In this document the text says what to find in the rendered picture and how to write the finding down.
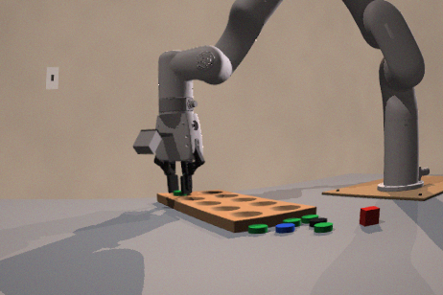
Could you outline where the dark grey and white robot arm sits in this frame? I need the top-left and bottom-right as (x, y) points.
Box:
(133, 0), (430, 192)

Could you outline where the blue disc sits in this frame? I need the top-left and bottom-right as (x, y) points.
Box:
(275, 223), (294, 234)

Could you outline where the black disc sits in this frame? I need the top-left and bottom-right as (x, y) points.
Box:
(310, 217), (327, 227)

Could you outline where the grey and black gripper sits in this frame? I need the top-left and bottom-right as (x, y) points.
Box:
(153, 111), (205, 194)

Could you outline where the red cube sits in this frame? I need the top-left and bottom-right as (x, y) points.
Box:
(360, 206), (380, 227)

